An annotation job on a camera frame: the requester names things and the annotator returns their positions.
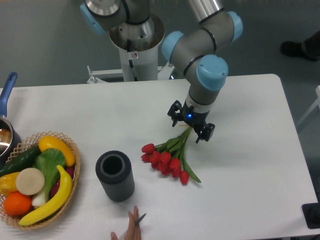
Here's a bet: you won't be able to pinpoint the orange fruit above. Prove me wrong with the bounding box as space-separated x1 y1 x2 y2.
3 191 32 216

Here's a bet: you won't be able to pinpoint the red vegetable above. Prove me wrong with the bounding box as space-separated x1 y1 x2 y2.
50 166 75 199

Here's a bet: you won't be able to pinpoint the yellow bell pepper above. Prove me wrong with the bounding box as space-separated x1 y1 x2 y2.
0 172 20 196

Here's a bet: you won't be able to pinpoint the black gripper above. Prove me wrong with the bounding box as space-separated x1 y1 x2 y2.
167 100 216 143

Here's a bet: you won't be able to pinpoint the person hand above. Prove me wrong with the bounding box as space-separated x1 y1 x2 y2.
110 206 142 240

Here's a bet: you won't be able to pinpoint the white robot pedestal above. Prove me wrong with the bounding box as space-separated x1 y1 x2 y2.
87 13 175 84

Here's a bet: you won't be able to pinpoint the dark grey ribbed vase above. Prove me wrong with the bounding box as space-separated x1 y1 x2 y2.
95 150 135 202

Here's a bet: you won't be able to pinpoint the dark pen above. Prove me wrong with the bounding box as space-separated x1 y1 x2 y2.
135 213 146 227

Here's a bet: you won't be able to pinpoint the green bok choy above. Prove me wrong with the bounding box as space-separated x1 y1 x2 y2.
32 148 66 208

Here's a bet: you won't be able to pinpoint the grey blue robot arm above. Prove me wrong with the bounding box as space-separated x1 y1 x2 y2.
80 0 243 141

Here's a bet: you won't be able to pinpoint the blue handled saucepan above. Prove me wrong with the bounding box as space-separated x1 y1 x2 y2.
0 72 22 170

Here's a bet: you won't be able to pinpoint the woven wicker basket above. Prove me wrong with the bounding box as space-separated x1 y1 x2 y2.
0 131 81 231

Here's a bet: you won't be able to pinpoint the dark green cucumber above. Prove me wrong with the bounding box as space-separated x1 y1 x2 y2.
0 145 41 177

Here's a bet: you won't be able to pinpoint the black device at edge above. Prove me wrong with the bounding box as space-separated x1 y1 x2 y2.
301 202 320 229

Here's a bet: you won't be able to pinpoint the yellow banana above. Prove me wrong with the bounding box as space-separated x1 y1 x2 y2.
18 165 73 227

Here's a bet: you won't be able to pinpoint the person leg dark trousers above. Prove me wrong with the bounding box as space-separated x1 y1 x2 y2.
300 31 320 60

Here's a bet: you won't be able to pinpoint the red tulip bouquet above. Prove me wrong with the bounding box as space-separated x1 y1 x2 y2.
141 126 202 186

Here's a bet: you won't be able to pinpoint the beige round disc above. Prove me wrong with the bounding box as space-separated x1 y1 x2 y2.
15 167 45 196

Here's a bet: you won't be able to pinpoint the white furniture at right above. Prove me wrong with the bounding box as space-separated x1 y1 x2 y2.
296 85 320 133

